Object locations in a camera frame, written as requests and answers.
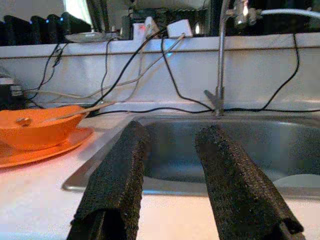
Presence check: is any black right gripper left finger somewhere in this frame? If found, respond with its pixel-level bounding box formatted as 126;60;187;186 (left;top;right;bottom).
66;120;151;240

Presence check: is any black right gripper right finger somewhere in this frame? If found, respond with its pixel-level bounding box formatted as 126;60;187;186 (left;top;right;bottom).
194;124;305;240

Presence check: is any orange plastic plate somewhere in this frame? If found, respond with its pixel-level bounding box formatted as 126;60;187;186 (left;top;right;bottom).
0;126;96;169

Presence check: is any wooden chopstick with metal tip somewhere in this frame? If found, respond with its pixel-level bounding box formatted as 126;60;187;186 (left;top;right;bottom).
74;101;117;116

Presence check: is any orange plastic bowl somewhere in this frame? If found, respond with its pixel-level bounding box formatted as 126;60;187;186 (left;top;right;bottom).
0;104;90;152

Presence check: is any silver metal fork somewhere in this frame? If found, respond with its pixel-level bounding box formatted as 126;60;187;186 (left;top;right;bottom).
15;109;91;128

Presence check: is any stainless steel sink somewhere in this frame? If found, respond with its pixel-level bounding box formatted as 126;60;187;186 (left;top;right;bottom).
61;111;320;199

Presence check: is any white bowl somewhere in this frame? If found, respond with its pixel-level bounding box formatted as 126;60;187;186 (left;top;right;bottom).
272;173;320;196

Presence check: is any metal faucet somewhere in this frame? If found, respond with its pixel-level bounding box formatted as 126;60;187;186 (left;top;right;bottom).
203;0;263;118

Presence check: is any silver metal tray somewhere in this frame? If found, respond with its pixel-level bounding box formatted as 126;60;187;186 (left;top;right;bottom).
64;31;120;43

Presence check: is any white charger with red light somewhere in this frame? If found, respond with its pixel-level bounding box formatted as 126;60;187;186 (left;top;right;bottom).
132;16;161;40

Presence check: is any black charger block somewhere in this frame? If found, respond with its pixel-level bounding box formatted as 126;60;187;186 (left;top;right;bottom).
46;13;63;46
29;15;50;46
60;11;92;35
2;14;32;46

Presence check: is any white power adapter box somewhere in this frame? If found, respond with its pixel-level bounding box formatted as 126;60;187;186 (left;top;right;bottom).
166;19;194;39

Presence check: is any thick black wall cable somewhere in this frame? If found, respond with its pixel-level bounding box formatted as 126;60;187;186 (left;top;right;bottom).
98;24;171;105

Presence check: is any thin black wall cable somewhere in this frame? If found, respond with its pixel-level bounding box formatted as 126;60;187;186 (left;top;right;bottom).
99;38;112;103

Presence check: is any knotted black cable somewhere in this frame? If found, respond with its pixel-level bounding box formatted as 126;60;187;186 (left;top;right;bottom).
23;42;68;93

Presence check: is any white faucet hose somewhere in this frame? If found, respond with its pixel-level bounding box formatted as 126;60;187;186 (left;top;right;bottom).
259;8;320;20

